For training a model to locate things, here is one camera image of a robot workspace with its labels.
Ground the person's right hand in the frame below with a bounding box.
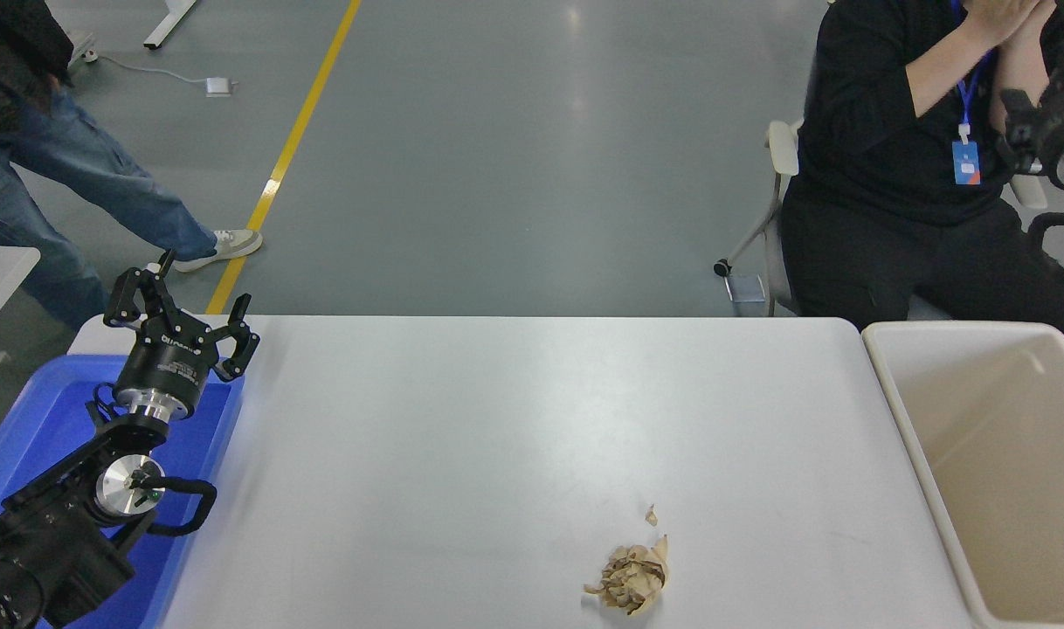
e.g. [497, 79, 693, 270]
[964, 0, 1044, 46]

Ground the tan paper ball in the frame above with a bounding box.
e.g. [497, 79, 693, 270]
[583, 535, 670, 616]

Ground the white metal stand leg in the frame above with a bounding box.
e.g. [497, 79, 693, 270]
[144, 0, 201, 50]

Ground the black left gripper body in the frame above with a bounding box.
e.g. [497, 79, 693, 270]
[114, 314, 214, 411]

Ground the person's left hand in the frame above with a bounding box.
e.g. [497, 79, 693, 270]
[1012, 0, 1061, 52]

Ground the white floor cable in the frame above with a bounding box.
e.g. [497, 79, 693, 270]
[85, 52, 210, 88]

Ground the blue plastic tray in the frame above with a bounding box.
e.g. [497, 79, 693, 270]
[0, 353, 245, 629]

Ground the large pale plastic bin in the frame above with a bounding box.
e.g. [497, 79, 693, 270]
[860, 321, 1064, 629]

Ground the person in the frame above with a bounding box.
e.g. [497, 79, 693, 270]
[0, 0, 263, 331]
[777, 0, 1064, 368]

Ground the blue lanyard name badge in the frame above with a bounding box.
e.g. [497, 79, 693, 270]
[950, 52, 996, 186]

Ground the white office chair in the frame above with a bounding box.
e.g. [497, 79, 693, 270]
[714, 118, 1057, 317]

